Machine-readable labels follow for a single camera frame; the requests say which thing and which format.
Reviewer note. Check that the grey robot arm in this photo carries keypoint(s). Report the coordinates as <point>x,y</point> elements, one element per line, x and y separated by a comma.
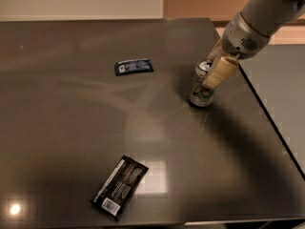
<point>268,16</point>

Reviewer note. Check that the blue snack packet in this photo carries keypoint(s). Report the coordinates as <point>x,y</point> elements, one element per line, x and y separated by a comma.
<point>133,66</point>

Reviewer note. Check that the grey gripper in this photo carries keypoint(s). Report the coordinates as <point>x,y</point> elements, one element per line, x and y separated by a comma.
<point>242,39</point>

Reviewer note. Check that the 7up soda can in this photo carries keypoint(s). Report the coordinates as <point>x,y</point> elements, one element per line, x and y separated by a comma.
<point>200,97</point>

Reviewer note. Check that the black rxbar chocolate wrapper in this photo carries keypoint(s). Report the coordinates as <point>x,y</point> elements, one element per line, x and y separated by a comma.
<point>119,187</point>

